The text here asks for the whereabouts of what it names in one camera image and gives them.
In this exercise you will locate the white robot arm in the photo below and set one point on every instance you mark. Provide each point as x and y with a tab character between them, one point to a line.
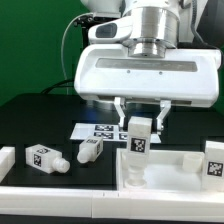
141	51

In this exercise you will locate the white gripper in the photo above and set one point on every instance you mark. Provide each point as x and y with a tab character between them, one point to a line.
107	71

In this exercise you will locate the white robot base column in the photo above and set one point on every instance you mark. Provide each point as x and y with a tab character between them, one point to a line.
104	8

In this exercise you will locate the white left fence bar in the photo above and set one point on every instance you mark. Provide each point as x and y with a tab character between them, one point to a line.
7	160

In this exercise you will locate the white front fence bar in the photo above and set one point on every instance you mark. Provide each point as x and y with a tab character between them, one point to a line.
140	205

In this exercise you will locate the white marker sheet with tags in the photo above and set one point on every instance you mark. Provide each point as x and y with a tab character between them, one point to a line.
108	132

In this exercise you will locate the grey camera on black stand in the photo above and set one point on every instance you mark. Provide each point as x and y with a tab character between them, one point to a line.
83	20

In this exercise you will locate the white fence bar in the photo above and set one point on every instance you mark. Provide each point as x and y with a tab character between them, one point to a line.
140	205
7	160

